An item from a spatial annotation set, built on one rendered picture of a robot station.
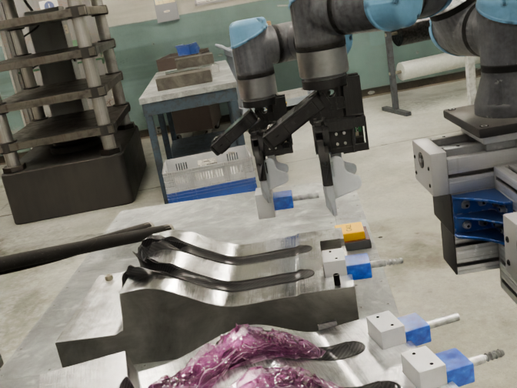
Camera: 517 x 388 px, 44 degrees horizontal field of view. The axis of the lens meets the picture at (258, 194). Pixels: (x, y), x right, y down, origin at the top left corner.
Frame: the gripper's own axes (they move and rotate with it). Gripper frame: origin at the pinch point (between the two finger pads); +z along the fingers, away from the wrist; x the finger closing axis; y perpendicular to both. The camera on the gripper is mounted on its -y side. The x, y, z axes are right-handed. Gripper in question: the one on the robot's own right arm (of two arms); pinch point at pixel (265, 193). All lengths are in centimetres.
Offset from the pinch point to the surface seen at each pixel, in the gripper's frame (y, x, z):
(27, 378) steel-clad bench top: -42, -36, 15
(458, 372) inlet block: 25, -58, 9
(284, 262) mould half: 3.0, -22.7, 6.3
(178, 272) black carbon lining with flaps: -14.7, -28.0, 2.9
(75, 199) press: -172, 325, 83
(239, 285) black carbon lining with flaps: -4.8, -28.0, 6.9
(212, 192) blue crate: -58, 271, 78
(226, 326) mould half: -6.9, -36.1, 10.0
